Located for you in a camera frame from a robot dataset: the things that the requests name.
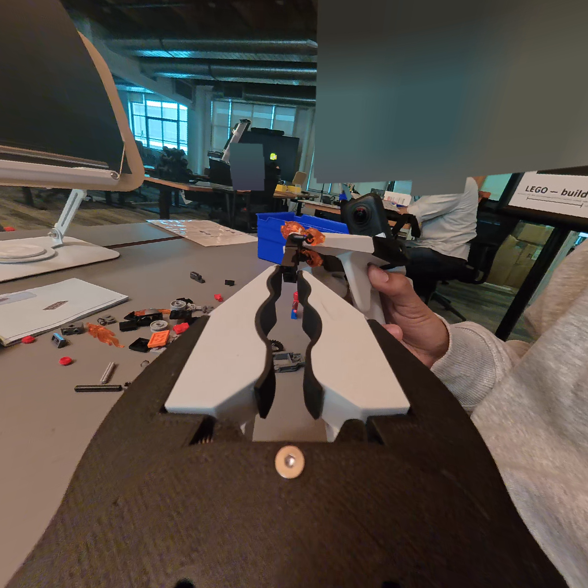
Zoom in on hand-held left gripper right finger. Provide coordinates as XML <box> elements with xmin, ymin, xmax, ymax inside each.
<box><xmin>296</xmin><ymin>270</ymin><xmax>410</xmax><ymax>443</ymax></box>

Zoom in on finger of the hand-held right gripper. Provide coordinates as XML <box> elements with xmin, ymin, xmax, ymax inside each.
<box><xmin>317</xmin><ymin>258</ymin><xmax>355</xmax><ymax>301</ymax></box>
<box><xmin>284</xmin><ymin>233</ymin><xmax>375</xmax><ymax>258</ymax></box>

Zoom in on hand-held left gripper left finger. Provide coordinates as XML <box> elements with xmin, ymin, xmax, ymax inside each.
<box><xmin>164</xmin><ymin>265</ymin><xmax>283</xmax><ymax>435</ymax></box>

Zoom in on black flaming lego minifigure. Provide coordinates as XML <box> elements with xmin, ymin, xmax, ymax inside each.
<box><xmin>280</xmin><ymin>220</ymin><xmax>326</xmax><ymax>282</ymax></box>

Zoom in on pile of lego pieces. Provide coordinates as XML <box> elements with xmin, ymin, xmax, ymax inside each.
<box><xmin>21</xmin><ymin>271</ymin><xmax>307</xmax><ymax>394</ymax></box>

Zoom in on person's right forearm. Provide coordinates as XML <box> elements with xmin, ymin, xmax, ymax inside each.
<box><xmin>429</xmin><ymin>317</ymin><xmax>530</xmax><ymax>414</ymax></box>

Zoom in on lego instruction booklet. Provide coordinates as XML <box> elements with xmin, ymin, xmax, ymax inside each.
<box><xmin>0</xmin><ymin>278</ymin><xmax>130</xmax><ymax>346</ymax></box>

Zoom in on person's right hand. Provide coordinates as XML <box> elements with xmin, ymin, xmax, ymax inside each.
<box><xmin>367</xmin><ymin>264</ymin><xmax>452</xmax><ymax>369</ymax></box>

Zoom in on blue plastic bin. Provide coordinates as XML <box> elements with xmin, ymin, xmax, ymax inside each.
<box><xmin>256</xmin><ymin>211</ymin><xmax>351</xmax><ymax>277</ymax></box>

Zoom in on laminated paper sheet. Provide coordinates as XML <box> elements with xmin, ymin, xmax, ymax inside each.
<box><xmin>147</xmin><ymin>219</ymin><xmax>258</xmax><ymax>248</ymax></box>

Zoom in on cardboard boxes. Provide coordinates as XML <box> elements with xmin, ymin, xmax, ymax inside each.
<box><xmin>486</xmin><ymin>221</ymin><xmax>554</xmax><ymax>289</ymax></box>

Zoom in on wooden office desk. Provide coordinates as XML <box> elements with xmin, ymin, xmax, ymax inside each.
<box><xmin>143</xmin><ymin>177</ymin><xmax>276</xmax><ymax>230</ymax></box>

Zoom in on person's grey sweatshirt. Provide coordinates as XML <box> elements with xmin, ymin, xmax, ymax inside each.
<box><xmin>469</xmin><ymin>239</ymin><xmax>588</xmax><ymax>588</ymax></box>

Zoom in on dark screen tablet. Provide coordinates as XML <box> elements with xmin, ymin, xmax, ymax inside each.
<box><xmin>0</xmin><ymin>0</ymin><xmax>146</xmax><ymax>193</ymax></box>

